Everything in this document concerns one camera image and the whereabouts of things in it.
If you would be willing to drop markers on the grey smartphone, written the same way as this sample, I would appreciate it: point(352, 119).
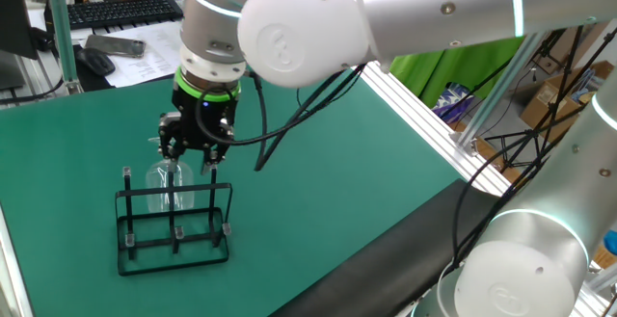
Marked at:
point(115, 45)

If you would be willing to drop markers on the clear wine glass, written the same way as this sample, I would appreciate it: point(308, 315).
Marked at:
point(159, 187)

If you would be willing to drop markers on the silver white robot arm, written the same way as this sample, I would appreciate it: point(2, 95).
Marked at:
point(313, 28)

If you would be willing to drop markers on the bright green cloth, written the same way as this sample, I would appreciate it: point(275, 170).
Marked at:
point(448, 76)

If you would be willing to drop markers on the black computer monitor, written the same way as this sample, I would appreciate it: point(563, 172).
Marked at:
point(14, 18)

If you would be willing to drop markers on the open cardboard box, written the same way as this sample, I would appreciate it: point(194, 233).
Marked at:
point(573, 114)

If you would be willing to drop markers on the black computer mouse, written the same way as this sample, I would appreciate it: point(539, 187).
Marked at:
point(96, 61)

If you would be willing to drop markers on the blue white patterned bag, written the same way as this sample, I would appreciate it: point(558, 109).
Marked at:
point(450, 100)

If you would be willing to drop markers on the blue plastic object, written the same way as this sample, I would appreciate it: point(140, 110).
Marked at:
point(612, 242)

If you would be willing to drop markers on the green table mat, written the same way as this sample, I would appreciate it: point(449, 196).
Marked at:
point(313, 187)

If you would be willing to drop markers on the black camera tripod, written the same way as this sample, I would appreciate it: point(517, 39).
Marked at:
point(553, 108)

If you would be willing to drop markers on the white printed paper sheet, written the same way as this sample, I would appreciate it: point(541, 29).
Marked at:
point(159, 52)

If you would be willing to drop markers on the aluminium frame post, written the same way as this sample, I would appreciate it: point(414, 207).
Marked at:
point(501, 86)
point(60, 28)

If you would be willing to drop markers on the black computer keyboard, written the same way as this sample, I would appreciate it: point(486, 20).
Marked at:
point(115, 11)

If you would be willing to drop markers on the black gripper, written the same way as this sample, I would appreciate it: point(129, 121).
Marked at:
point(202, 124)

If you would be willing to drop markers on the black rubber mat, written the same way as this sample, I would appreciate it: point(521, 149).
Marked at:
point(385, 269)

